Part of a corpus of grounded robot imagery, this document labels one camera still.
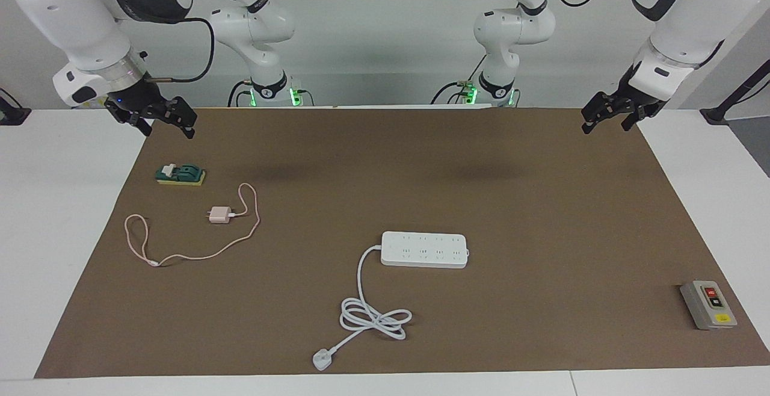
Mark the white wall socket box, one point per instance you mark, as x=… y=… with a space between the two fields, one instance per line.
x=90 y=105

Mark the green knife switch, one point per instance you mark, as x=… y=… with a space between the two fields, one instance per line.
x=186 y=173

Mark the brown table mat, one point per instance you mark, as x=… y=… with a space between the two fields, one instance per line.
x=541 y=233

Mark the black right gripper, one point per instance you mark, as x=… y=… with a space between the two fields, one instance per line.
x=141 y=101

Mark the black clamp stand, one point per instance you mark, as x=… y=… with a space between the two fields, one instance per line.
x=716 y=115
x=12 y=113

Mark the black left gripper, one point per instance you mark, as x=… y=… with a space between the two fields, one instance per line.
x=631 y=101

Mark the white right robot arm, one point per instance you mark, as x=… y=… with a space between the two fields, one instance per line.
x=60 y=11

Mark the pink charger block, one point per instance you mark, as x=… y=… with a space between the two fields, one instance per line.
x=219 y=215

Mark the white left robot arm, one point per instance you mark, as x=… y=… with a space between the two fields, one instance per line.
x=686 y=35

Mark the white power strip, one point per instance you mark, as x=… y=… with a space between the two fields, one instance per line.
x=424 y=250

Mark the grey switch box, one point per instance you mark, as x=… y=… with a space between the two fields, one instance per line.
x=710 y=306

